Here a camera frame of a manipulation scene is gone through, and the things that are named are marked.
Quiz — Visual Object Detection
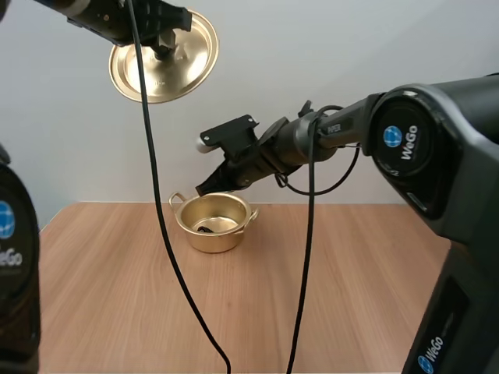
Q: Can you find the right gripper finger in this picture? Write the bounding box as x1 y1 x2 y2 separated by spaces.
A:
213 179 251 195
196 164 233 196

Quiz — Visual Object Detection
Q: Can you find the gold lid with black knob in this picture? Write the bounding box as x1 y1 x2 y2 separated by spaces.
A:
108 9 220 104

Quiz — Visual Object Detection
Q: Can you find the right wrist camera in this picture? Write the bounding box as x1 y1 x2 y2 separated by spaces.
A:
196 114 261 161

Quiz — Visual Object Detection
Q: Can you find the black cable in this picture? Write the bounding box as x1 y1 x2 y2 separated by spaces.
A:
125 0 232 374
285 104 345 374

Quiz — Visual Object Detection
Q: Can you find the gold pot with two handles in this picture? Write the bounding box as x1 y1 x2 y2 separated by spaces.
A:
168 192 260 255

